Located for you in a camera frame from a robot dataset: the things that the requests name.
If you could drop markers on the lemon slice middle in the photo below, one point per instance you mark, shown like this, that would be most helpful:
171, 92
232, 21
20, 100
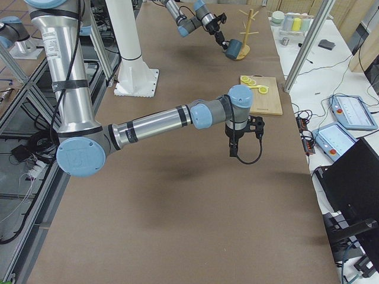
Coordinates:
251, 82

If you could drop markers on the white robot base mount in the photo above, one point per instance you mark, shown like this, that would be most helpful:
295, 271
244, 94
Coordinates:
135, 78

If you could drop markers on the grey cup lying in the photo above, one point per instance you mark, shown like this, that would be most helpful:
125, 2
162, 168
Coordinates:
288, 23

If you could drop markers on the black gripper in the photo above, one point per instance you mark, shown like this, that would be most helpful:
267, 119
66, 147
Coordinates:
212, 28
240, 132

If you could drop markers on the lemon slice by knife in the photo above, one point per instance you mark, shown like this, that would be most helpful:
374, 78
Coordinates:
263, 89

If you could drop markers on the bamboo cup rack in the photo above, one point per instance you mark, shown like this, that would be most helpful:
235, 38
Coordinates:
245, 49

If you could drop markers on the yellow cup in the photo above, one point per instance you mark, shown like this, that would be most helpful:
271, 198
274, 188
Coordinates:
296, 24

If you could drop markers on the aluminium frame post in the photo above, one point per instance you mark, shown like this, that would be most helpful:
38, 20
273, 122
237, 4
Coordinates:
309, 40

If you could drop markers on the light blue cup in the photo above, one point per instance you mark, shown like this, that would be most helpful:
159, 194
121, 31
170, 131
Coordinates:
305, 25

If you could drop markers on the black monitor right side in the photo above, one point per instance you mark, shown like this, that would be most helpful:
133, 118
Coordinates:
351, 187

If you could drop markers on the blue teach pendant far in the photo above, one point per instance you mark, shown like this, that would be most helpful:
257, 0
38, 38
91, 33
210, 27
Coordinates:
352, 113

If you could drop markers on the lemon slice front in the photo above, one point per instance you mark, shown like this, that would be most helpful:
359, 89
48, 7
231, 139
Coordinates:
245, 79

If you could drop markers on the blue teach pendant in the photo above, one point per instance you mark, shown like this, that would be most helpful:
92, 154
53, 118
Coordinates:
334, 140
352, 113

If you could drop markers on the dark grey flat device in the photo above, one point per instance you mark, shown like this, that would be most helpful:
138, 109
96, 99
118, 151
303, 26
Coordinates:
325, 44

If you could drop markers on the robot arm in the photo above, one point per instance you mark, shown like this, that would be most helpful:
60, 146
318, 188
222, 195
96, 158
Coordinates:
82, 143
202, 17

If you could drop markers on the wooden cutting board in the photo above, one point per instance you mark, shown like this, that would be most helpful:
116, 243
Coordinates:
269, 103

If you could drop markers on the blue mug with yellow interior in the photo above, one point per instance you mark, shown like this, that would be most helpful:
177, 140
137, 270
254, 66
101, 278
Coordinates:
233, 48

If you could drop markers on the blue teach pendant near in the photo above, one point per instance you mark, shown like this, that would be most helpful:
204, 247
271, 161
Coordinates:
334, 140

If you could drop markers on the mint green cup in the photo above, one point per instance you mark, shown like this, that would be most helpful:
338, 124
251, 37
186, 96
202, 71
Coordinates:
277, 17

